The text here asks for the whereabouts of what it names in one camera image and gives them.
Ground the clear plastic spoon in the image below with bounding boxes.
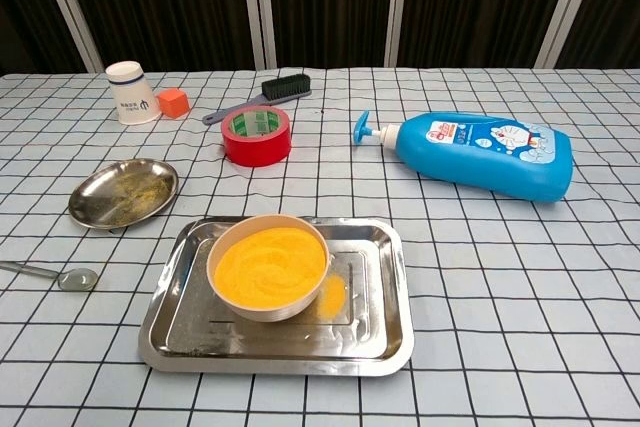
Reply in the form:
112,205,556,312
0,260,100,293

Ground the orange-yellow powder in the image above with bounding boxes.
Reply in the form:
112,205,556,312
213,226,327,311

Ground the bowl of orange powder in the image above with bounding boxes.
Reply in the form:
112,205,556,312
206,213,332,324

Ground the round steel plate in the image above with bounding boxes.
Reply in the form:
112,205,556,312
67,158,180,231

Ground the red tape roll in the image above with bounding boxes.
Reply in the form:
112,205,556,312
220,106,293,168

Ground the grey brush with black bristles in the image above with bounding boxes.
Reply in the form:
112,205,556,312
201,73,313,126

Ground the rectangular steel tray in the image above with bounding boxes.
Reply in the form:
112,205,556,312
137,216,416,377

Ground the orange cube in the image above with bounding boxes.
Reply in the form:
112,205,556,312
155,88,192,121

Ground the blue pump detergent bottle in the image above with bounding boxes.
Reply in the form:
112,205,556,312
353,110,574,205

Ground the white paper cup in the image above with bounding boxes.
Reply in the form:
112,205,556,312
104,60,163,126

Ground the white checked tablecloth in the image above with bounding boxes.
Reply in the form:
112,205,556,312
0,66,640,427

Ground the white partition frame post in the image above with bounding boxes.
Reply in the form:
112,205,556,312
383,0,418,68
533,0,607,70
32,0,105,74
239,0,279,71

